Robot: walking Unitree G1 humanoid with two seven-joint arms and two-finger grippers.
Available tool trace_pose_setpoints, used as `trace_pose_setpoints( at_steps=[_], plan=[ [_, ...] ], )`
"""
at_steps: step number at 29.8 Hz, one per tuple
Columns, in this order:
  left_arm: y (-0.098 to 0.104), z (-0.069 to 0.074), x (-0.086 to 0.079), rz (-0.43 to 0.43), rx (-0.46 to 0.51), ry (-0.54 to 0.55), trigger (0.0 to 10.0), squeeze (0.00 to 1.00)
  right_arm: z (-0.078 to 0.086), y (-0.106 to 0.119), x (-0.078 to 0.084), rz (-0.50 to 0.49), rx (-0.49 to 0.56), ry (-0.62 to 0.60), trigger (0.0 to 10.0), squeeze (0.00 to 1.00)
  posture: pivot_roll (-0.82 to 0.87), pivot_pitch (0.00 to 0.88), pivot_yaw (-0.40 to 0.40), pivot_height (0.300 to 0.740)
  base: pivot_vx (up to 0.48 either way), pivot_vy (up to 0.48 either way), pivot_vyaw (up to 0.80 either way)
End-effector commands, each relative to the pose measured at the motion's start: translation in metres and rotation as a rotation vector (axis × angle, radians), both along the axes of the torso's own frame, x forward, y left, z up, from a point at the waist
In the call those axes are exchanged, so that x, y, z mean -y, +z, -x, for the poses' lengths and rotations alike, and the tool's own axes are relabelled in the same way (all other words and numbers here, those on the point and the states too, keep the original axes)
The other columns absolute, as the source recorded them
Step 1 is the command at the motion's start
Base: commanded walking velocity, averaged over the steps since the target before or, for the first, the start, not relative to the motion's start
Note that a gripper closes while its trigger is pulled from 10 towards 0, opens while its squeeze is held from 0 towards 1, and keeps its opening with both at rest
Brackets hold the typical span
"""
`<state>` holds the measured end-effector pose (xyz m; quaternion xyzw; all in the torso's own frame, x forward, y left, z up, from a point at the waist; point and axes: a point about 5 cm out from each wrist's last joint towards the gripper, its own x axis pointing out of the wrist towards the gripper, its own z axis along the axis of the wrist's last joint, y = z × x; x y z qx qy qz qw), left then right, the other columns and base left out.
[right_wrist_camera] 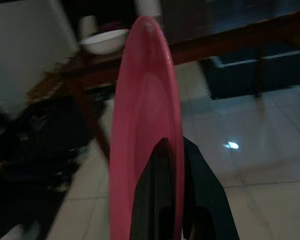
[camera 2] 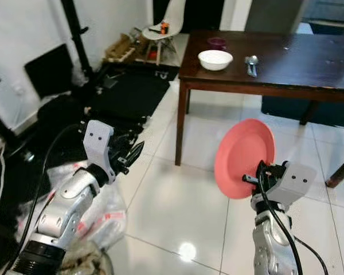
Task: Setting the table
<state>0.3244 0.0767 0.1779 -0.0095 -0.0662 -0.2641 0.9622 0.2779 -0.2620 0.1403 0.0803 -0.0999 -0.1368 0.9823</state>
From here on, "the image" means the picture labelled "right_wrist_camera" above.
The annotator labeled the brown wooden table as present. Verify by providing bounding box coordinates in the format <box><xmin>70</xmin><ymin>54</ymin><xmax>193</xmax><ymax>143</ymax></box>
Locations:
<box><xmin>57</xmin><ymin>9</ymin><xmax>300</xmax><ymax>161</ymax></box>

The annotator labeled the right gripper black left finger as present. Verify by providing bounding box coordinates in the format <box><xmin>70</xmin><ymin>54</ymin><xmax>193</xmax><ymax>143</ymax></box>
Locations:
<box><xmin>129</xmin><ymin>137</ymin><xmax>177</xmax><ymax>240</ymax></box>

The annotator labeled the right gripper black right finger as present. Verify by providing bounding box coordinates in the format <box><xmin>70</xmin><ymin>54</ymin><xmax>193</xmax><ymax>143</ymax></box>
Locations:
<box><xmin>181</xmin><ymin>136</ymin><xmax>241</xmax><ymax>240</ymax></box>

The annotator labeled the white cup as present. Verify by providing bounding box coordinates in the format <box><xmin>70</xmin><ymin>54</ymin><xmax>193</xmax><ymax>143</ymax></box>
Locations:
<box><xmin>77</xmin><ymin>15</ymin><xmax>99</xmax><ymax>41</ymax></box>

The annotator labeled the black bag pile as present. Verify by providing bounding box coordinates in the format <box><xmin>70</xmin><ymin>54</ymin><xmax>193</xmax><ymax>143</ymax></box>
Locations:
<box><xmin>0</xmin><ymin>96</ymin><xmax>110</xmax><ymax>195</ymax></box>

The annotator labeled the white bowl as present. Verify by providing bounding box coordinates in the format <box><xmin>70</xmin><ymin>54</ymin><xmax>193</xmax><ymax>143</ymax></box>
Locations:
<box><xmin>79</xmin><ymin>28</ymin><xmax>130</xmax><ymax>56</ymax></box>

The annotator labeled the pink plastic plate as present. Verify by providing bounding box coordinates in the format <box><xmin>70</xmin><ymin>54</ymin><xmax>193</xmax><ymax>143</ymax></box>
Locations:
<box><xmin>108</xmin><ymin>15</ymin><xmax>186</xmax><ymax>240</ymax></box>

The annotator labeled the white cylindrical container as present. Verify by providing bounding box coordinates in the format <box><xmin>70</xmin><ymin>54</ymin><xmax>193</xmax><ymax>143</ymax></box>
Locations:
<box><xmin>134</xmin><ymin>0</ymin><xmax>162</xmax><ymax>19</ymax></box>

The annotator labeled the white cabinet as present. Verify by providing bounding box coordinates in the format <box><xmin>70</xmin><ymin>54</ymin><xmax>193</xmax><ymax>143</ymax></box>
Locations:
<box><xmin>0</xmin><ymin>0</ymin><xmax>80</xmax><ymax>118</ymax></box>

